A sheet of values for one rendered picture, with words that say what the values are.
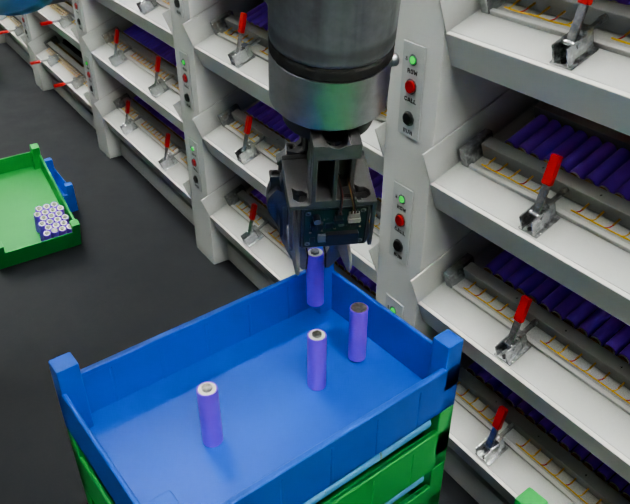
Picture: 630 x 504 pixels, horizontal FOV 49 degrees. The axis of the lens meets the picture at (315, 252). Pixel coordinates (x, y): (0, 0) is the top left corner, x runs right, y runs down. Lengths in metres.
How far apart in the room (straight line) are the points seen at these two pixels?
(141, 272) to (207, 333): 1.02
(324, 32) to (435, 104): 0.44
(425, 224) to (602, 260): 0.26
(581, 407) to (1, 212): 1.48
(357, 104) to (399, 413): 0.27
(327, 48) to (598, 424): 0.60
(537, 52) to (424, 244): 0.32
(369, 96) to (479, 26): 0.37
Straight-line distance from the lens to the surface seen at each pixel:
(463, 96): 0.92
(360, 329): 0.68
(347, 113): 0.50
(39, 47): 2.87
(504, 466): 1.09
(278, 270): 1.43
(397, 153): 0.97
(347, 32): 0.47
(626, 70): 0.75
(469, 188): 0.91
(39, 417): 1.41
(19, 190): 1.99
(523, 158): 0.90
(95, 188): 2.12
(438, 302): 1.03
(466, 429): 1.13
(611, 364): 0.92
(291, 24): 0.47
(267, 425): 0.65
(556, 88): 0.77
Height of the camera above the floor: 0.97
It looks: 34 degrees down
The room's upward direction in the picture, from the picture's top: straight up
